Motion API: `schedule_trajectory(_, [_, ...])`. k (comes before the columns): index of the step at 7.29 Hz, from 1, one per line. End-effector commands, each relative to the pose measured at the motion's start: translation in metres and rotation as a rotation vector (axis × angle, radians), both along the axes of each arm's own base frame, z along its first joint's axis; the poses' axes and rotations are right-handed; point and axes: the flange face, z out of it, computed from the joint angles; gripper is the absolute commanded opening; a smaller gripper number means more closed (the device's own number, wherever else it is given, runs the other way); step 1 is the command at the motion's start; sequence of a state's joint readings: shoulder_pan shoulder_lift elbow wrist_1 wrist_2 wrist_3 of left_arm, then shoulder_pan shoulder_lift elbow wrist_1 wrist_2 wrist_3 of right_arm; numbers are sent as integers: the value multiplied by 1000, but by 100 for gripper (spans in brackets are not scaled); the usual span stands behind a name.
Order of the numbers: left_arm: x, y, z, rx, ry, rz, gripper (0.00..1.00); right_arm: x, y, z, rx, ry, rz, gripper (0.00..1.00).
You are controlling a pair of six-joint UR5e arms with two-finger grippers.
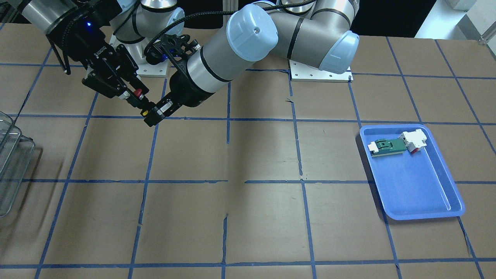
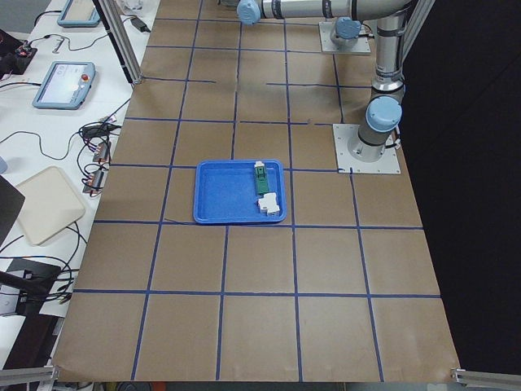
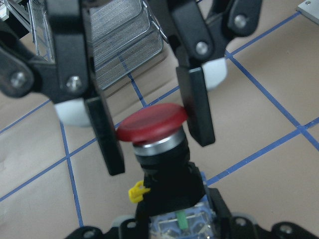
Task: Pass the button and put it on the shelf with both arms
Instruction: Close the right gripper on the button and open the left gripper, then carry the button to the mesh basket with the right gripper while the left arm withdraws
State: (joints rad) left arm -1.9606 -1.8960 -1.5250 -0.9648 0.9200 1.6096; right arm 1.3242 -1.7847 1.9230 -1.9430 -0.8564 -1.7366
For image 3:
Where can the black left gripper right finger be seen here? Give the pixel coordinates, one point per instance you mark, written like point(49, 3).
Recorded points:
point(229, 225)

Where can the red emergency push button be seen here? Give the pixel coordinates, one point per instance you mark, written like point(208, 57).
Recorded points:
point(172, 200)

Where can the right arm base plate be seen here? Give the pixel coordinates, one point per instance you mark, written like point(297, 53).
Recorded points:
point(310, 9)

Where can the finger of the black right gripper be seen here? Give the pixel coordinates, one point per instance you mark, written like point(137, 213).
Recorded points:
point(199, 42)
point(70, 79)

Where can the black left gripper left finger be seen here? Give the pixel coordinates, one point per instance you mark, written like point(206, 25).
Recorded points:
point(119, 227)

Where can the metal wire mesh shelf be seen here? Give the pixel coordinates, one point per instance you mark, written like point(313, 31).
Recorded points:
point(124, 34)

